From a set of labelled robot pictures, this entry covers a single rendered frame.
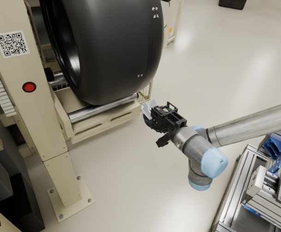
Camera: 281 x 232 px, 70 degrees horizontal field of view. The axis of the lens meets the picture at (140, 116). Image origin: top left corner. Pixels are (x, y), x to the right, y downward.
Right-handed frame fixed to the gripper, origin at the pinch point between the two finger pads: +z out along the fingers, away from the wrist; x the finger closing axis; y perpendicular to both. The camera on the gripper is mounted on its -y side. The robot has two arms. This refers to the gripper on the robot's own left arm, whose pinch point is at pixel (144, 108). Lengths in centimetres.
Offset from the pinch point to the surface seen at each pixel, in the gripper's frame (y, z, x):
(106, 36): 28.3, 2.6, 12.0
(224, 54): -84, 138, -261
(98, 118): -11.9, 18.0, 12.4
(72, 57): 4, 51, 9
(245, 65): -89, 99, -264
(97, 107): -6.3, 18.6, 11.6
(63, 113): -3.4, 18.0, 26.2
